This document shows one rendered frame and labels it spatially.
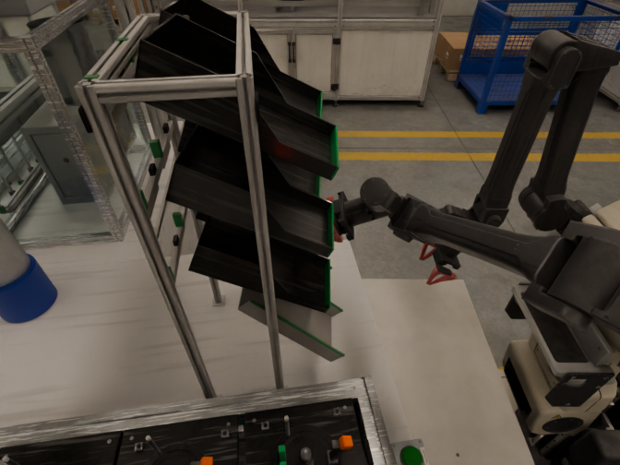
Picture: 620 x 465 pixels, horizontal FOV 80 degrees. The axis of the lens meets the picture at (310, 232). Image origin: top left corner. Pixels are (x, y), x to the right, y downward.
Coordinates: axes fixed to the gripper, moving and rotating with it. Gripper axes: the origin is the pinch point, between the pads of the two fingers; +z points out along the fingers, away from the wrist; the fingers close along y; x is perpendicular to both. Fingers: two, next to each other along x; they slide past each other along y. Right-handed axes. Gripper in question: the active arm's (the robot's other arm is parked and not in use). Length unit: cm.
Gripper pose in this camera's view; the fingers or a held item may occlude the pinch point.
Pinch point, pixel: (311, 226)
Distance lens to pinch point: 84.9
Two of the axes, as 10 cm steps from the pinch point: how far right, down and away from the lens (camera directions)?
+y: -0.5, 6.7, -7.4
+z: -9.1, 2.8, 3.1
